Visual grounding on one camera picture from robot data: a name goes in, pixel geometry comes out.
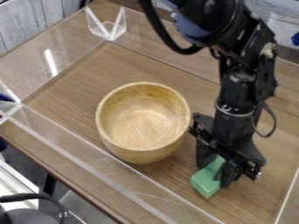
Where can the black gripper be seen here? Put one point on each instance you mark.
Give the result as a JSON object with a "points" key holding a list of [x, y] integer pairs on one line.
{"points": [[225, 136]]}

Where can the green rectangular block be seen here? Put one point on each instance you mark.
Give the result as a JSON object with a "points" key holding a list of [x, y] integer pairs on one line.
{"points": [[204, 180]]}

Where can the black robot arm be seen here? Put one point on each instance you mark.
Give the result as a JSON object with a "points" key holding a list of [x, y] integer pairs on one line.
{"points": [[241, 43]]}

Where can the brown wooden bowl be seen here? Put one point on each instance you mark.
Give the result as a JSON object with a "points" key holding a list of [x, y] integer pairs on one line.
{"points": [[141, 119]]}

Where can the black table leg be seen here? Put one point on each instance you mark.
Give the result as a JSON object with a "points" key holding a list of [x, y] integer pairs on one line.
{"points": [[49, 184]]}

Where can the white bucket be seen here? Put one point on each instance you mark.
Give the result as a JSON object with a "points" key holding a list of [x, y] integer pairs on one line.
{"points": [[284, 25]]}

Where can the clear acrylic tray wall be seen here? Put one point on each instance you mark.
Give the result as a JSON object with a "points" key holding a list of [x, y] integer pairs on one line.
{"points": [[60, 74]]}

